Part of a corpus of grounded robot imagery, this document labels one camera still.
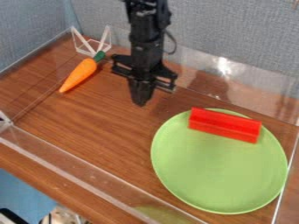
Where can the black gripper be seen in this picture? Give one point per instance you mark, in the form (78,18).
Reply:
(144,68)

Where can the orange toy carrot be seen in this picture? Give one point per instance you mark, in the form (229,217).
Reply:
(82,72)

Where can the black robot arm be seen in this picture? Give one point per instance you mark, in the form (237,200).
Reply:
(148,17)

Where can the green round plate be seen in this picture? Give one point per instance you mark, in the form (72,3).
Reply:
(214,173)

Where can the red rectangular block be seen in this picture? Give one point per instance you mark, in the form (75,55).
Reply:
(225,125)

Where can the clear acrylic barrier wall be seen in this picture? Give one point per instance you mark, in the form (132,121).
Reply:
(135,138)

